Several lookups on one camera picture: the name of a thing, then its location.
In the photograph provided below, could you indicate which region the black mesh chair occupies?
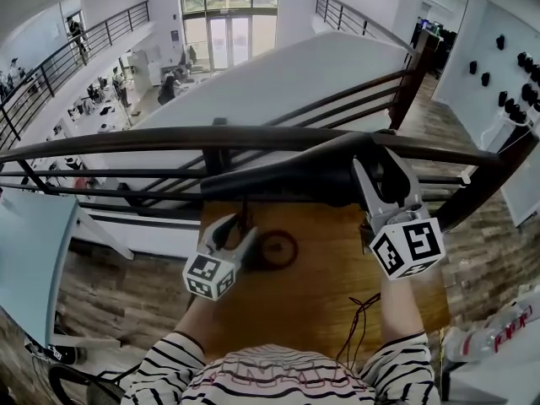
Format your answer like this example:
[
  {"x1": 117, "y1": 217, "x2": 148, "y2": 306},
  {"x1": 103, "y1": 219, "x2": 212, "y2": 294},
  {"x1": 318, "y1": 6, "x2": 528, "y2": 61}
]
[{"x1": 48, "y1": 363, "x2": 140, "y2": 405}]

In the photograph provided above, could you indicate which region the tangle of cables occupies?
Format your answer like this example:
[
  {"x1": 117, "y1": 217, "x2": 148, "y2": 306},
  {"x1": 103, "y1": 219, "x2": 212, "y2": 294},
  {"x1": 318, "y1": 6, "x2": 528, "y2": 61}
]
[{"x1": 24, "y1": 339, "x2": 88, "y2": 365}]

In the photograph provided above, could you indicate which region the light blue table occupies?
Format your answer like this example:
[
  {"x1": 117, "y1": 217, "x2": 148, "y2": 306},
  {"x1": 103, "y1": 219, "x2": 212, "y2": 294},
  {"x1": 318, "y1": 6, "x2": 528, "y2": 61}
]
[{"x1": 0, "y1": 187, "x2": 136, "y2": 348}]

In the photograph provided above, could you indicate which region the group of black board items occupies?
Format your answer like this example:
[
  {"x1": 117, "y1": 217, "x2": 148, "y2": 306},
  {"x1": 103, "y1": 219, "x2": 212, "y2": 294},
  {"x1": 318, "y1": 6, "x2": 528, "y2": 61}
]
[{"x1": 467, "y1": 35, "x2": 540, "y2": 124}]

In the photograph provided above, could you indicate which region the glass entrance door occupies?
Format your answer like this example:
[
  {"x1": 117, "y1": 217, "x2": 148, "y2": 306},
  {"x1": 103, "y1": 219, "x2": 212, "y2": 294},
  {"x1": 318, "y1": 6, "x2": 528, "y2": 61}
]
[{"x1": 181, "y1": 13, "x2": 278, "y2": 71}]

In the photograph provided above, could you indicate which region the person's left forearm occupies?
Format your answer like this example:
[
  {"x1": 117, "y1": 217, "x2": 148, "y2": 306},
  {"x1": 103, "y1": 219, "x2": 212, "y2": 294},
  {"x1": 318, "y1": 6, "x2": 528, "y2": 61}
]
[{"x1": 171, "y1": 295, "x2": 216, "y2": 358}]

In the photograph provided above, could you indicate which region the white charger cable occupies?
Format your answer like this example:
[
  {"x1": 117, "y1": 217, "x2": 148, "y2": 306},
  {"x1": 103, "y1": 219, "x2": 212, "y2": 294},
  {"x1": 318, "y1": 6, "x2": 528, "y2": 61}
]
[{"x1": 478, "y1": 107, "x2": 537, "y2": 151}]

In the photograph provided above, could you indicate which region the black desk lamp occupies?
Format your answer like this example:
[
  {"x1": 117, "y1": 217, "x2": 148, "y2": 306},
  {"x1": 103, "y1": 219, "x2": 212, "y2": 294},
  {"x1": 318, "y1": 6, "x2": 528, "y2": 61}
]
[{"x1": 200, "y1": 131, "x2": 383, "y2": 272}]

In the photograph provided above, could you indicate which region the black and white striped shirt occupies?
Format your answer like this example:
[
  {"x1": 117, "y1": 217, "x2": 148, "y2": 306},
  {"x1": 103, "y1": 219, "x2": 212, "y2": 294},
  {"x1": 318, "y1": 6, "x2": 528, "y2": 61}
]
[{"x1": 121, "y1": 330, "x2": 442, "y2": 405}]

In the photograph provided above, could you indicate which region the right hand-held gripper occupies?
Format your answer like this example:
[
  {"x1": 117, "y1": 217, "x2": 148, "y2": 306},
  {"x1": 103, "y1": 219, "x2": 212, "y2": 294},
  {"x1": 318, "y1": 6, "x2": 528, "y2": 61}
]
[{"x1": 351, "y1": 147, "x2": 448, "y2": 282}]

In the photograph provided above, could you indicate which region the white cabinet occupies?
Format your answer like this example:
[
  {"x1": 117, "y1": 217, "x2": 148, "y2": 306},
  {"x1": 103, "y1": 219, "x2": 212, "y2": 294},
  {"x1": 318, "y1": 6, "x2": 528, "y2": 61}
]
[{"x1": 127, "y1": 51, "x2": 152, "y2": 88}]

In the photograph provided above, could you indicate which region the brown wooden railing post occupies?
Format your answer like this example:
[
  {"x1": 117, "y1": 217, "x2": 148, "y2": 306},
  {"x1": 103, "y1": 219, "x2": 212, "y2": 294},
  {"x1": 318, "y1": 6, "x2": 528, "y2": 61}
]
[
  {"x1": 434, "y1": 128, "x2": 537, "y2": 234},
  {"x1": 387, "y1": 31, "x2": 435, "y2": 131}
]

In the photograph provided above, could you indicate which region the short black mezzanine railing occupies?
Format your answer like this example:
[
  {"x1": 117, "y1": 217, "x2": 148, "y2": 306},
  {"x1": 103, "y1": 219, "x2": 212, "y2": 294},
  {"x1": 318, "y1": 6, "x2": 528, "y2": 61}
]
[{"x1": 315, "y1": 0, "x2": 419, "y2": 57}]

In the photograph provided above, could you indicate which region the thin dark cable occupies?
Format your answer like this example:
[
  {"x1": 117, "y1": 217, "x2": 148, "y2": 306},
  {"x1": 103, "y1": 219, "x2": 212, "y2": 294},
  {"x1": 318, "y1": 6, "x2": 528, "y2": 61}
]
[{"x1": 336, "y1": 292, "x2": 383, "y2": 373}]

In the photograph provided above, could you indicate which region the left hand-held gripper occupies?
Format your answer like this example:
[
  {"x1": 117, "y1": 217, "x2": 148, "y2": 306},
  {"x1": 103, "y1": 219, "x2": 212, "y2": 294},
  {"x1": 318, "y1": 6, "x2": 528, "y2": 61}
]
[{"x1": 181, "y1": 213, "x2": 258, "y2": 302}]

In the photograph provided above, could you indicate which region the long black mezzanine railing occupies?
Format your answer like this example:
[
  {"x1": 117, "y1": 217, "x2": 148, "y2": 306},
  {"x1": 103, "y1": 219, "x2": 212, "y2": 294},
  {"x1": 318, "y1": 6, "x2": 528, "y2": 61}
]
[{"x1": 0, "y1": 0, "x2": 150, "y2": 151}]

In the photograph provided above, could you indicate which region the white table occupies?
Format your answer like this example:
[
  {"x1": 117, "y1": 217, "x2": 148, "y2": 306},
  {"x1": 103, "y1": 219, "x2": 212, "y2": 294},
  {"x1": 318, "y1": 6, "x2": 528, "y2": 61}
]
[{"x1": 440, "y1": 354, "x2": 540, "y2": 405}]

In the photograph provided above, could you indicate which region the white wall board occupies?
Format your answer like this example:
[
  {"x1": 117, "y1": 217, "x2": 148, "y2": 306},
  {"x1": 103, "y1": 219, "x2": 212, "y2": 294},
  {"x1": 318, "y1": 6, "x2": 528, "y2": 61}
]
[{"x1": 429, "y1": 0, "x2": 540, "y2": 227}]

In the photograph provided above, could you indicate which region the dark curved balcony railing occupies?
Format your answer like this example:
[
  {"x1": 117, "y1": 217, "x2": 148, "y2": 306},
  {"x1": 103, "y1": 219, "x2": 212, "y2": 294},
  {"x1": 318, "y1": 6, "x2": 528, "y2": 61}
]
[{"x1": 0, "y1": 127, "x2": 507, "y2": 227}]

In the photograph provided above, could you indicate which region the pack of clear bottles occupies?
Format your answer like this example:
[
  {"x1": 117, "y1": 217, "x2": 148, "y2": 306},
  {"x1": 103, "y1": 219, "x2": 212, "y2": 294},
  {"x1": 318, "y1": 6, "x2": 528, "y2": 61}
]
[{"x1": 442, "y1": 287, "x2": 540, "y2": 365}]

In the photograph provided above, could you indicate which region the person's right forearm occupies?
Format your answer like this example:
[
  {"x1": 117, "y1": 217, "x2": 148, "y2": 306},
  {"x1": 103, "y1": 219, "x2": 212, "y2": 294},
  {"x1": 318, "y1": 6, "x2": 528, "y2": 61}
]
[{"x1": 378, "y1": 276, "x2": 426, "y2": 345}]

